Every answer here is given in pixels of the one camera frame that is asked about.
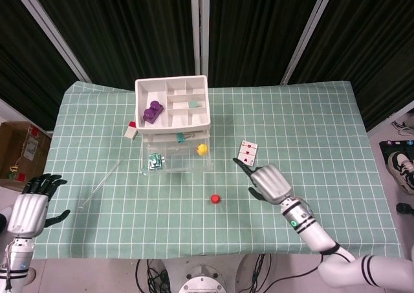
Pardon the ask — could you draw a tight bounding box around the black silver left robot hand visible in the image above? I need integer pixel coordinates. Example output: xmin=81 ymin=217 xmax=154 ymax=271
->
xmin=6 ymin=173 xmax=71 ymax=239

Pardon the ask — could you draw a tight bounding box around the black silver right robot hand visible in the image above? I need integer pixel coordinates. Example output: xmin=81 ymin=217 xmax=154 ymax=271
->
xmin=232 ymin=157 xmax=294 ymax=206

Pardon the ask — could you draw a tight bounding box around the clear plastic drawer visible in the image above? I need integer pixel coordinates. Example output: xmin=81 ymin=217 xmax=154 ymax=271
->
xmin=139 ymin=131 xmax=214 ymax=177

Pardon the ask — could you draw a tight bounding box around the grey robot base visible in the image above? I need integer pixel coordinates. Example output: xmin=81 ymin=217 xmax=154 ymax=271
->
xmin=164 ymin=255 xmax=250 ymax=293

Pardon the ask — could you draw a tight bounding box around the white drawer organizer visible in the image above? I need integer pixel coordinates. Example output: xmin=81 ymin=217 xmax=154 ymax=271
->
xmin=135 ymin=75 xmax=213 ymax=139

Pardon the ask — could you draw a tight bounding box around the playing card deck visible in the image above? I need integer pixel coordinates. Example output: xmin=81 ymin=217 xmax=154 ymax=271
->
xmin=237 ymin=140 xmax=261 ymax=168

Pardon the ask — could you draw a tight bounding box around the brown cardboard box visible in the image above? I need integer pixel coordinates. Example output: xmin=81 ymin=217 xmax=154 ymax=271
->
xmin=0 ymin=121 xmax=52 ymax=190

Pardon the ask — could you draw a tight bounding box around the clear plastic pipette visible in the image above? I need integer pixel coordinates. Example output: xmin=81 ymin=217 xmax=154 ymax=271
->
xmin=79 ymin=159 xmax=121 ymax=210

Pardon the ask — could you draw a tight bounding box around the teal binder clip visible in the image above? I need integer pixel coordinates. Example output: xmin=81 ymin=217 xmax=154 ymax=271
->
xmin=176 ymin=132 xmax=198 ymax=144

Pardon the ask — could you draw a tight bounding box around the green checked tablecloth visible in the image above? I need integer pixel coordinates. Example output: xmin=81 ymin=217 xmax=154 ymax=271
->
xmin=32 ymin=79 xmax=405 ymax=261

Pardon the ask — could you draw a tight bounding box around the red and white box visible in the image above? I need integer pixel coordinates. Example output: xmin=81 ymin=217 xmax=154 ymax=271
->
xmin=124 ymin=120 xmax=139 ymax=140

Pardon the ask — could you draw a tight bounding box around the black electronic device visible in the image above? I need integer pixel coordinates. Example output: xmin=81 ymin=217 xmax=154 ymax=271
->
xmin=378 ymin=139 xmax=414 ymax=164

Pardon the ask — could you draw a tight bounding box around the black and white sneaker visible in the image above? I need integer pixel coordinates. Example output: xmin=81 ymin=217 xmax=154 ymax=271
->
xmin=387 ymin=151 xmax=414 ymax=195

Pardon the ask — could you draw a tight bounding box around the purple toy brick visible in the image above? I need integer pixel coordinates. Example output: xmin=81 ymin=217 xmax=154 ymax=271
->
xmin=142 ymin=100 xmax=165 ymax=125

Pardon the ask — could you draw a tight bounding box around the black pleated curtain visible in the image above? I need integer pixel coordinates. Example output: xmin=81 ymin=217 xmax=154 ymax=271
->
xmin=208 ymin=0 xmax=324 ymax=87
xmin=0 ymin=0 xmax=88 ymax=131
xmin=289 ymin=0 xmax=414 ymax=132
xmin=27 ymin=0 xmax=199 ymax=91

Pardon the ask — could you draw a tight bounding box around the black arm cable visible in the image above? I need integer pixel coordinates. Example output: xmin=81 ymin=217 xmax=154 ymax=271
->
xmin=318 ymin=243 xmax=356 ymax=274

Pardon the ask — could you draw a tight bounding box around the black cable bundle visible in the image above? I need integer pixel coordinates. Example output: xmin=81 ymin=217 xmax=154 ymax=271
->
xmin=135 ymin=259 xmax=171 ymax=293
xmin=250 ymin=254 xmax=272 ymax=293

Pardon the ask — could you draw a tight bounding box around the white metal frame post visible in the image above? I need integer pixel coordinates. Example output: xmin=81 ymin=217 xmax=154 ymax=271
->
xmin=279 ymin=0 xmax=339 ymax=86
xmin=190 ymin=0 xmax=210 ymax=77
xmin=8 ymin=0 xmax=92 ymax=83

